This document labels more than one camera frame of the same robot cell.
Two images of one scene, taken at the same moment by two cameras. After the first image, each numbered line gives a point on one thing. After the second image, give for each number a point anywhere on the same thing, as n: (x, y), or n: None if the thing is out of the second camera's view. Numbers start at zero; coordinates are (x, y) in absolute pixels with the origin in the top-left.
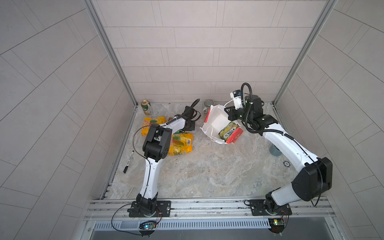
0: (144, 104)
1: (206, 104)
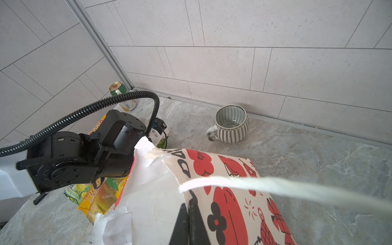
0: (118, 88)
1: (230, 124)
